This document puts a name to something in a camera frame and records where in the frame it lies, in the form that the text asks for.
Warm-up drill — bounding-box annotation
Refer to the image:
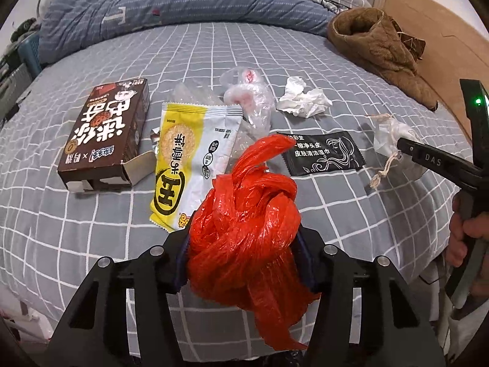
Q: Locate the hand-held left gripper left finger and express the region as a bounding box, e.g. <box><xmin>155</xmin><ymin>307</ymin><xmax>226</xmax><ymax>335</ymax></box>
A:
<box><xmin>46</xmin><ymin>231</ymin><xmax>199</xmax><ymax>367</ymax></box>

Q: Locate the dark green cloth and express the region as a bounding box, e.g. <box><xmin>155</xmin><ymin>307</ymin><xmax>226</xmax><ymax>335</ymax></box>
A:
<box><xmin>11</xmin><ymin>17</ymin><xmax>41</xmax><ymax>43</ymax></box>

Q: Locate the red plastic bag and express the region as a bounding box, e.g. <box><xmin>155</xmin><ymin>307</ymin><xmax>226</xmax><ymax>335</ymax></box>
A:
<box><xmin>186</xmin><ymin>135</ymin><xmax>322</xmax><ymax>350</ymax></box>

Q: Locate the dark brown patterned cloth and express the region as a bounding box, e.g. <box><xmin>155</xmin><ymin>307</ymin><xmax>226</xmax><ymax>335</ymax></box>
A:
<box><xmin>397</xmin><ymin>31</ymin><xmax>426</xmax><ymax>62</ymax></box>

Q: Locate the black wet wipe packet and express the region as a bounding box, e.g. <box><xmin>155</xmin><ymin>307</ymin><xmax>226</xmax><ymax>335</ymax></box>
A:
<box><xmin>276</xmin><ymin>130</ymin><xmax>365</xmax><ymax>177</ymax></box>

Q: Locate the grey suitcase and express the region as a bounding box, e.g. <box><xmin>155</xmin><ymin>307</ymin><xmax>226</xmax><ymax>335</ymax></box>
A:
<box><xmin>0</xmin><ymin>61</ymin><xmax>33</xmax><ymax>123</ymax></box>

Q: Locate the white tissue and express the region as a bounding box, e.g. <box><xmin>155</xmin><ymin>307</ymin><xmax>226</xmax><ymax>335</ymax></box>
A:
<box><xmin>276</xmin><ymin>76</ymin><xmax>333</xmax><ymax>119</ymax></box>

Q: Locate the yellow white snack wrapper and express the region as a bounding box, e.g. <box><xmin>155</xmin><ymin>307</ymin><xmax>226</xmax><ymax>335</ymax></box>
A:
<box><xmin>149</xmin><ymin>102</ymin><xmax>243</xmax><ymax>234</ymax></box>

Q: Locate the blue plastic stool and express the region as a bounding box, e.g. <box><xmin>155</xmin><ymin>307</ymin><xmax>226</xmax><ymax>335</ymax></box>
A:
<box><xmin>19</xmin><ymin>34</ymin><xmax>42</xmax><ymax>79</ymax></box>

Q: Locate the brown snack box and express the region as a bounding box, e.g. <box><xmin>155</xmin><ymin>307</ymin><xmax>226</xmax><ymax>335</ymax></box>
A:
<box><xmin>57</xmin><ymin>80</ymin><xmax>153</xmax><ymax>192</ymax></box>

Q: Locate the person's right hand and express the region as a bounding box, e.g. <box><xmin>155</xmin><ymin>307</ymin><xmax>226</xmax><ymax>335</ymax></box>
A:
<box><xmin>447</xmin><ymin>195</ymin><xmax>489</xmax><ymax>268</ymax></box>

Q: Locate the clear plastic bag pink print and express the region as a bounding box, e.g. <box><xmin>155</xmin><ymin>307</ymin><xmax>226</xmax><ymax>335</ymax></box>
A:
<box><xmin>223</xmin><ymin>67</ymin><xmax>276</xmax><ymax>138</ymax></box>

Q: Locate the clear bubble plastic sheet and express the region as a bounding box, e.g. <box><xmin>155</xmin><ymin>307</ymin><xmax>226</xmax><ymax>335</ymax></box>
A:
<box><xmin>170</xmin><ymin>82</ymin><xmax>270</xmax><ymax>172</ymax></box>

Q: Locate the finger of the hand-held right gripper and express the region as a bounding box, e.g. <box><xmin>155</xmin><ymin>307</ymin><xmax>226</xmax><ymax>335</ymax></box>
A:
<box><xmin>396</xmin><ymin>138</ymin><xmax>484</xmax><ymax>180</ymax></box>

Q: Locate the bed with grey checked sheet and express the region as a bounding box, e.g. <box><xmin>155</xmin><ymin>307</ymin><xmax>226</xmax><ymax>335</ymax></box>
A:
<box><xmin>0</xmin><ymin>21</ymin><xmax>474</xmax><ymax>356</ymax></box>

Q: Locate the clear bag with string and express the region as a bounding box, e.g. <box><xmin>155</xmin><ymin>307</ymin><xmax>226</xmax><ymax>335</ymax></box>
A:
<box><xmin>369</xmin><ymin>114</ymin><xmax>428</xmax><ymax>189</ymax></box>

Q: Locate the brown quilted jacket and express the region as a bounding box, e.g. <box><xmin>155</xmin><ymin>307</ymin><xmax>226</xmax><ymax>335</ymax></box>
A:
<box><xmin>326</xmin><ymin>8</ymin><xmax>440</xmax><ymax>111</ymax></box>

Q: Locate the wooden headboard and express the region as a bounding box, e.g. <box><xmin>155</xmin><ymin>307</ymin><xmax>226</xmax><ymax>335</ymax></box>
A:
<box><xmin>382</xmin><ymin>0</ymin><xmax>489</xmax><ymax>142</ymax></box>

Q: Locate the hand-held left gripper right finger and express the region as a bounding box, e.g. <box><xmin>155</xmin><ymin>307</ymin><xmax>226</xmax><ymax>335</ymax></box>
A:
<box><xmin>294</xmin><ymin>225</ymin><xmax>447</xmax><ymax>367</ymax></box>

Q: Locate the blue striped quilt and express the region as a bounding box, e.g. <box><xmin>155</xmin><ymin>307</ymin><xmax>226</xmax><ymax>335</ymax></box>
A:
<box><xmin>38</xmin><ymin>0</ymin><xmax>344</xmax><ymax>62</ymax></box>

